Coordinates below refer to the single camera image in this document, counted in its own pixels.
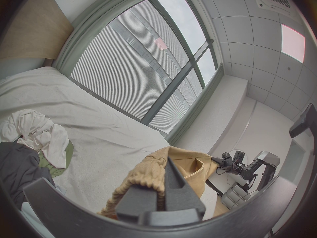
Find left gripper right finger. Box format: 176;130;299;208
158;155;206;220

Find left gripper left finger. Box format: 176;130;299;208
116;186;159;220

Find tan shorts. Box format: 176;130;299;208
97;145;229;219

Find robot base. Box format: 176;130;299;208
221;182;252;209

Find green garment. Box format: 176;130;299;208
37;141;75;178

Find bed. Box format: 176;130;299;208
0;0;173;232

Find white garment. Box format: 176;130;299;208
0;109;70;170

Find black garment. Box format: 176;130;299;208
0;141;56;210

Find window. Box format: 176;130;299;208
69;0;219;136

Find square ceiling light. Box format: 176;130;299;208
281;24;305;64

